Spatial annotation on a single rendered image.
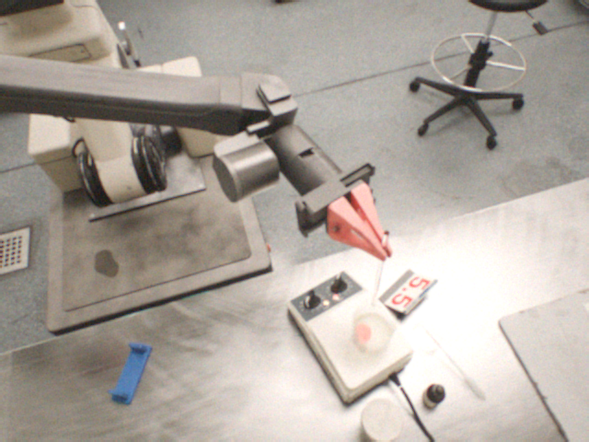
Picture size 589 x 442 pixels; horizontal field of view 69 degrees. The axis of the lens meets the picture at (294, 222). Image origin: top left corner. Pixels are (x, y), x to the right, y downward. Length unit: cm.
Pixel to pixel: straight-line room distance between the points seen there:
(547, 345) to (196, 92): 69
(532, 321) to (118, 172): 104
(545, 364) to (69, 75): 81
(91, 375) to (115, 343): 6
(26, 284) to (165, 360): 128
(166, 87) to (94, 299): 95
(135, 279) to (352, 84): 153
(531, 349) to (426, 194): 117
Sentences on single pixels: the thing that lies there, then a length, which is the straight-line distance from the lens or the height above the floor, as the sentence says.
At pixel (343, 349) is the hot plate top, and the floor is 84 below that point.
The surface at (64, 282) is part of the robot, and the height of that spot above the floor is 36.
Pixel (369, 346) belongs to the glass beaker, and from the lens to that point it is 64.
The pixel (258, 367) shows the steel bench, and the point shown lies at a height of 75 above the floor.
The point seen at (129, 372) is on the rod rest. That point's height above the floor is 76.
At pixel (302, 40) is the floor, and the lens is 268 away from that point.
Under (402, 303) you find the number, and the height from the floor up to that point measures 78.
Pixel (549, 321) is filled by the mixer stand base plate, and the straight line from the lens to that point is 88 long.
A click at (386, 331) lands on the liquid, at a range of 67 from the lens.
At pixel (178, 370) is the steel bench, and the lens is 82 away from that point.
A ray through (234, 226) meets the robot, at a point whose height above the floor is 36.
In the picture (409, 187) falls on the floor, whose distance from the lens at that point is 192.
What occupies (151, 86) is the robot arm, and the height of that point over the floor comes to 118.
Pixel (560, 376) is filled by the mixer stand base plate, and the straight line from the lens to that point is 85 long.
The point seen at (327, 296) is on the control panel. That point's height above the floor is 80.
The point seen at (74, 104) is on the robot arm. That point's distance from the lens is 56.
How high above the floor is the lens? 150
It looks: 57 degrees down
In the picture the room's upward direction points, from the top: 7 degrees counter-clockwise
